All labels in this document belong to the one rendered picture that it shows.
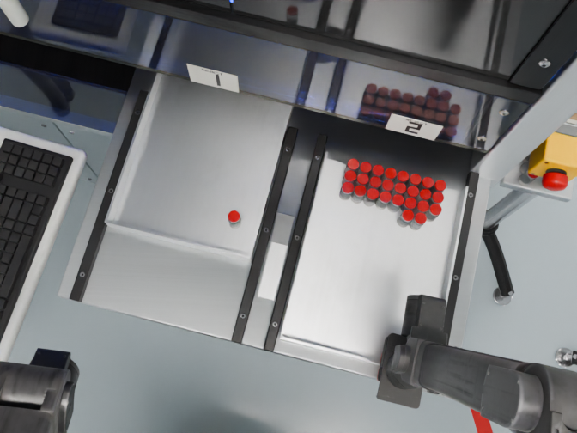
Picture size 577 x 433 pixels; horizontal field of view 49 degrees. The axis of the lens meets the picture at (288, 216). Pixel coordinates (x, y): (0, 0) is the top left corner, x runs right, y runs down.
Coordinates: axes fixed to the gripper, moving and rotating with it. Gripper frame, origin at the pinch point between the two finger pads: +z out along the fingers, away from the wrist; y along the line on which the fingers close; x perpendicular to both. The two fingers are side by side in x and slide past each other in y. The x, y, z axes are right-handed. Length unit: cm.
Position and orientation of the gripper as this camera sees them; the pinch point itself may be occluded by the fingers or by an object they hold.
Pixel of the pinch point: (392, 373)
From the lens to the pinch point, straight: 110.7
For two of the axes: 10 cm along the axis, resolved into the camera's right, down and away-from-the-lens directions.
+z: -0.4, 2.8, 9.6
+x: -9.7, -2.4, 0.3
